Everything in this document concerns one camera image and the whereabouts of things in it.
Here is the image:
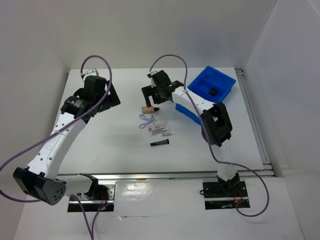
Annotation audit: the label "beige foundation bottle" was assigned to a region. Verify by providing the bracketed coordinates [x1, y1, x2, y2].
[141, 106, 160, 115]

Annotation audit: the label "small black cube jar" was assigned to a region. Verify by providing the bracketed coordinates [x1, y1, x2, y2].
[209, 88, 218, 97]

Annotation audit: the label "clear false eyelash box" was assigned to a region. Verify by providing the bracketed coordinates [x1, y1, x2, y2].
[147, 121, 171, 137]

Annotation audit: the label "silver tweezers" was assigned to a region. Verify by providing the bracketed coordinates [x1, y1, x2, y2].
[162, 132, 175, 137]

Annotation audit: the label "black mascara tube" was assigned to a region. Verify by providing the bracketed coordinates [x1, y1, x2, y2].
[150, 139, 170, 147]

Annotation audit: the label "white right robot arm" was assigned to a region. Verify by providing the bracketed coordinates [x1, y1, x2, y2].
[141, 70, 233, 147]

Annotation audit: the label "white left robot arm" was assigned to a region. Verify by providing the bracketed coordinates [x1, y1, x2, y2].
[13, 75, 121, 206]

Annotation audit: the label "blue plastic divided bin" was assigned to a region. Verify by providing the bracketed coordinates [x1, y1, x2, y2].
[174, 65, 237, 126]

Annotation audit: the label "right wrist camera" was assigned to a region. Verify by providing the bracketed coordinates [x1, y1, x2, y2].
[147, 70, 158, 79]

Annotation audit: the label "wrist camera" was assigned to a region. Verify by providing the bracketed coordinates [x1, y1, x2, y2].
[147, 70, 158, 79]
[82, 68, 100, 79]

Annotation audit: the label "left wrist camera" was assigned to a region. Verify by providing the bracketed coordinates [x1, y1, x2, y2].
[82, 68, 100, 79]

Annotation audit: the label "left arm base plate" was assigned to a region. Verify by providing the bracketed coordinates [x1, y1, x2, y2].
[67, 182, 116, 213]

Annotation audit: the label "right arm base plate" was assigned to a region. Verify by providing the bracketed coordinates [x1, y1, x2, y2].
[199, 181, 251, 210]

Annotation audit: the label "aluminium right side rail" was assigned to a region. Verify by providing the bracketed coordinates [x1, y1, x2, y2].
[235, 68, 275, 177]

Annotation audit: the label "aluminium rail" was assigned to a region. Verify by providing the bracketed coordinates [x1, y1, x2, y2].
[235, 68, 275, 177]
[56, 168, 275, 181]

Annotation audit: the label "aluminium front rail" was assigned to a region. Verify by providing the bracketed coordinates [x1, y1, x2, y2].
[56, 168, 275, 181]

